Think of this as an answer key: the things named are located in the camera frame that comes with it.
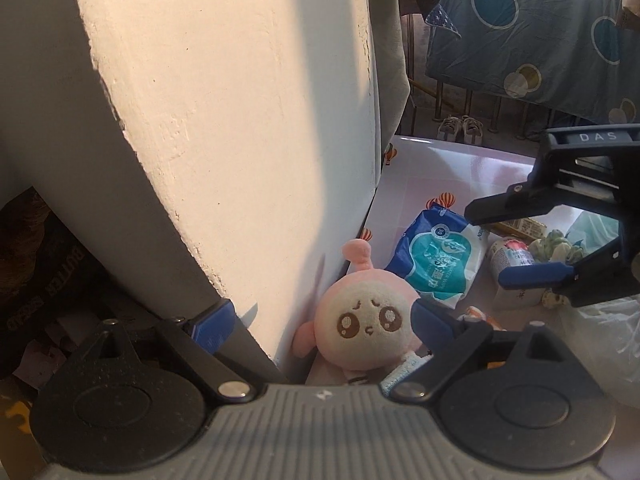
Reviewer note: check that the green white scrunchie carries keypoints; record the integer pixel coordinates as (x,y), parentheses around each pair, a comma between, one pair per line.
(552,250)

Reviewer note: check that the blue circle printed blanket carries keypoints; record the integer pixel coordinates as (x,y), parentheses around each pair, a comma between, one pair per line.
(540,35)

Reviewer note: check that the orange striped towel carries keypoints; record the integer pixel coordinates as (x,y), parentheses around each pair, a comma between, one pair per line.
(477,316)

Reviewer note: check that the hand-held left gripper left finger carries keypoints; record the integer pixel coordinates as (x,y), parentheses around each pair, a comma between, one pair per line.
(212,325)

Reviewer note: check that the small yellow box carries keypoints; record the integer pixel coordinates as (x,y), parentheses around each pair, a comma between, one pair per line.
(525,229)

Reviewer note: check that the teal towel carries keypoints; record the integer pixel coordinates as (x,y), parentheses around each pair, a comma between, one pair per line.
(400,377)

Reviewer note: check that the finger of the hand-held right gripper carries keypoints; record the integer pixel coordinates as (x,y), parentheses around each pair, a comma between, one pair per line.
(535,276)
(505,205)

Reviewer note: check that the beige curtain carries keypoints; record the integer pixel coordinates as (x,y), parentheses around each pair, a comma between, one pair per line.
(390,45)

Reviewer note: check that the white blue wipes packet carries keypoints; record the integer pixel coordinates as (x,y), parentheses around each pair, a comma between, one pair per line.
(435,260)

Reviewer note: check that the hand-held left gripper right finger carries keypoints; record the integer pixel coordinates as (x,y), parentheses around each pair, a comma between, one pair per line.
(432,325)

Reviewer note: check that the blue star printed cloth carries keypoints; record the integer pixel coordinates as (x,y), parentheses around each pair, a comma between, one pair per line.
(442,20)

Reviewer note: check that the small white bottle red label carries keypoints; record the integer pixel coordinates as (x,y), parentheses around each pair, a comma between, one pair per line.
(515,257)

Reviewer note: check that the white plastic bag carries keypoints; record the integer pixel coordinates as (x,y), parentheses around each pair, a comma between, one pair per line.
(610,340)

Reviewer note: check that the dark lettered bag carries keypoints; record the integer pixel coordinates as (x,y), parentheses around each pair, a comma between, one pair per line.
(55,280)

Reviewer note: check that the pink plush toy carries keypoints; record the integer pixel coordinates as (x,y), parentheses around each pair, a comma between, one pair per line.
(360,320)

